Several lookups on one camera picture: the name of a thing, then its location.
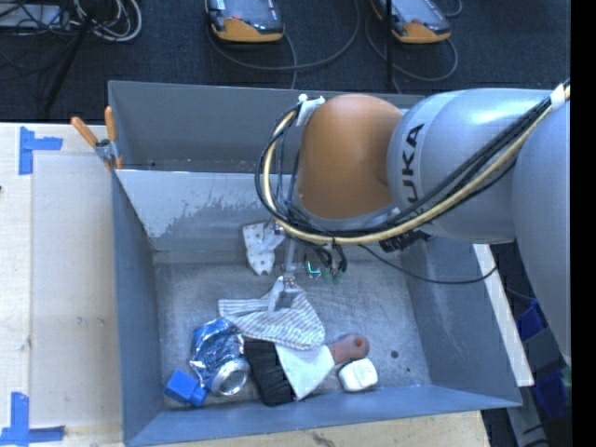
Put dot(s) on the grey metal bin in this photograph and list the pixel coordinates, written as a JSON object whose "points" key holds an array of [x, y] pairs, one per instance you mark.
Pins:
{"points": [[363, 324]]}

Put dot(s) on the blue plastic block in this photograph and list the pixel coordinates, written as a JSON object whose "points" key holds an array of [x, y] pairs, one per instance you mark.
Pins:
{"points": [[182, 386]]}

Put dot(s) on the crushed blue metal can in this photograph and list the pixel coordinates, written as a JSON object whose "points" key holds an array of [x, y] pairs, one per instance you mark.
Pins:
{"points": [[216, 347]]}

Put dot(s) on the white rounded plastic case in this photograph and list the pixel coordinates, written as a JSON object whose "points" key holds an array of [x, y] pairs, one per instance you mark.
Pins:
{"points": [[357, 374]]}

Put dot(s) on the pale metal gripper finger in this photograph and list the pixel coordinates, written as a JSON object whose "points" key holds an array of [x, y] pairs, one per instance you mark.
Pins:
{"points": [[277, 293], [290, 291]]}

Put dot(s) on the striped grey cloth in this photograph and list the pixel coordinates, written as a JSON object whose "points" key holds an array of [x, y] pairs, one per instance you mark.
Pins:
{"points": [[288, 326]]}

